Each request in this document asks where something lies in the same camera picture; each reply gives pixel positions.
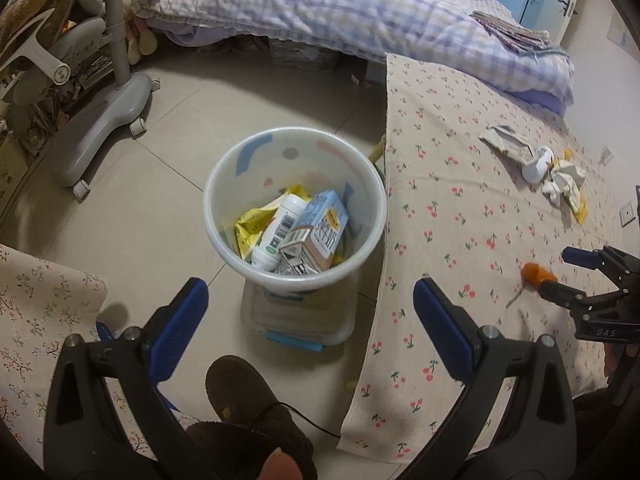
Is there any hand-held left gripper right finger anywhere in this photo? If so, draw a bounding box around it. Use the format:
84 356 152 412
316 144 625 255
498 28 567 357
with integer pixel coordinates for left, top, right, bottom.
413 277 581 480

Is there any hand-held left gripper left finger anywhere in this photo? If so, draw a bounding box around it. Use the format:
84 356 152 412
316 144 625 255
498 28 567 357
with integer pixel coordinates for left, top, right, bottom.
42 276 210 480

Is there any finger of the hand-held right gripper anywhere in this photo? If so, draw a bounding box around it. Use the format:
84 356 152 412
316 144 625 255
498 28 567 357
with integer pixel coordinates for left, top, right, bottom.
561 245 640 286
539 280 626 318

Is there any yellow snack bag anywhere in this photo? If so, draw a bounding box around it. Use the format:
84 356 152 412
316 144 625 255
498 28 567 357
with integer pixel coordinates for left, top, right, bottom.
234 185 313 261

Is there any white plastic bottle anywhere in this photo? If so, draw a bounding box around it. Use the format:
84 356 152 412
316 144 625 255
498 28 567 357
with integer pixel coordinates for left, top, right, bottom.
250 194 310 271

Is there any white plastic wastebasket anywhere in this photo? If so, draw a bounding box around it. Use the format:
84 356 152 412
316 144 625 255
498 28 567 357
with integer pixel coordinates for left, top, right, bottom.
202 127 390 297

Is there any light blue milk carton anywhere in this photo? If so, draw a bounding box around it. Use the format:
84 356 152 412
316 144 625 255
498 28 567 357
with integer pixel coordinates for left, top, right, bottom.
272 189 351 277

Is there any person's left hand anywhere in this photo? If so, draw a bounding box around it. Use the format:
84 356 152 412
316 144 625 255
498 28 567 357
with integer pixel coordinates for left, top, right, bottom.
261 449 303 480

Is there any yellow wrapper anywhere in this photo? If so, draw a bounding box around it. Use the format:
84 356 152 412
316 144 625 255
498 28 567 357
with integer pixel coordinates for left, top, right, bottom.
550 147 590 225

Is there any crumpled white wrapper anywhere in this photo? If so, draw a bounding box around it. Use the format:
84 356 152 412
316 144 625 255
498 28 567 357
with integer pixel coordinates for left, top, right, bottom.
540 157 587 208

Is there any brown fuzzy slipper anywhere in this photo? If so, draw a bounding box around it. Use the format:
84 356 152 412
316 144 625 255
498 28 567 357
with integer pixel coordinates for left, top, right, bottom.
185 355 318 480

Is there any small white bottle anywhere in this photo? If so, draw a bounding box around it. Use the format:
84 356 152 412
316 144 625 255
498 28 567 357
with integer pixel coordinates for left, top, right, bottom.
521 146 555 182

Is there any clear plastic storage box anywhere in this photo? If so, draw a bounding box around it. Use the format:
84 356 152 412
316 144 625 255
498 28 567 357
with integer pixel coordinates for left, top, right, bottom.
240 270 358 353

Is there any cherry print tablecloth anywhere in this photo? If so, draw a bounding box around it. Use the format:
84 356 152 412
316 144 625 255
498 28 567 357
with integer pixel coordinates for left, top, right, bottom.
336 52 640 461

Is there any floral printed cloth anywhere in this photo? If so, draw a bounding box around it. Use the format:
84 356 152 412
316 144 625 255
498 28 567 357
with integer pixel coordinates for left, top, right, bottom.
0 242 201 480

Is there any crumpled patterned wrapper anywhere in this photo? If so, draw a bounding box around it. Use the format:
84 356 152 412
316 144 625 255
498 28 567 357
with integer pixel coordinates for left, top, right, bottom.
477 124 538 166

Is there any folded striped cloth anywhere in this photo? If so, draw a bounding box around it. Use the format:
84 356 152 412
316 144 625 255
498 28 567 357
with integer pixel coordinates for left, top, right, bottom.
470 10 571 58

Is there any white door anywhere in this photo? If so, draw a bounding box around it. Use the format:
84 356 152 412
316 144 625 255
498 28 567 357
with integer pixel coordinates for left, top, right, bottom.
520 0 586 43

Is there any grey desk chair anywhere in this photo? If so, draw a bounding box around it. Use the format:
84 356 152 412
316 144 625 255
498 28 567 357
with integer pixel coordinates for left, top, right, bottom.
0 0 161 200

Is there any storage box under bed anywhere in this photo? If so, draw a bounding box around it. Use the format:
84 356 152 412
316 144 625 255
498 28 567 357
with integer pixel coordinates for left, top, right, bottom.
267 35 343 73

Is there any purple checked blanket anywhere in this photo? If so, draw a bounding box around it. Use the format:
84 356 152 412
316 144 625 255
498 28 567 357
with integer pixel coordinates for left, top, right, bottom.
132 0 576 111

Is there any brown fleece blanket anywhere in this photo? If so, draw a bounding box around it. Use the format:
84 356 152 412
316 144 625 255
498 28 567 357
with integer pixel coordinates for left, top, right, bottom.
0 0 81 61

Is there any black cable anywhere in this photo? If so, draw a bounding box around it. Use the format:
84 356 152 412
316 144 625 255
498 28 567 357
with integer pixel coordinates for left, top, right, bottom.
250 400 343 438

